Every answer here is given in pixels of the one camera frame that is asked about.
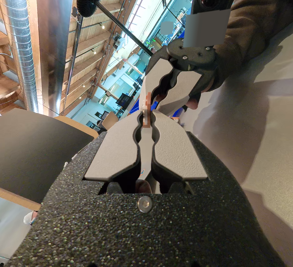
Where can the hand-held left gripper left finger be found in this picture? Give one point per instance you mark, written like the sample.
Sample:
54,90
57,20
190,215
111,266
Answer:
114,152

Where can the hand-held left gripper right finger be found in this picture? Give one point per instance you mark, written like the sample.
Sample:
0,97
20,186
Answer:
178,154

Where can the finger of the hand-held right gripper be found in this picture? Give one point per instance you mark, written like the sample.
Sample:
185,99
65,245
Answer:
155,74
180,90

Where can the blue plastic bin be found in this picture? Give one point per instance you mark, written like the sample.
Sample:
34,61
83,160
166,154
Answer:
134,109

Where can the long orange studded plate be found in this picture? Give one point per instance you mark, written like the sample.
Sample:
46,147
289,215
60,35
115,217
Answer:
146,115

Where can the person's right forearm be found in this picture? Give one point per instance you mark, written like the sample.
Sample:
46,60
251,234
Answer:
251,19

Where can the grey desk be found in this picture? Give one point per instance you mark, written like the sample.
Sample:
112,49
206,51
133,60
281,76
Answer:
251,157

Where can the person's right hand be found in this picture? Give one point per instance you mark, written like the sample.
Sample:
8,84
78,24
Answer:
193,103

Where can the light wooden chair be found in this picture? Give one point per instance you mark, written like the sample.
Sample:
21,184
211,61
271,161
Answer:
109,120

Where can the wood-edged black table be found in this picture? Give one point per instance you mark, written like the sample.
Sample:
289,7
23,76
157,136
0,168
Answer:
34,145

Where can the large spiral air duct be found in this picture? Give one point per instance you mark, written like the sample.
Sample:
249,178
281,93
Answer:
20,42

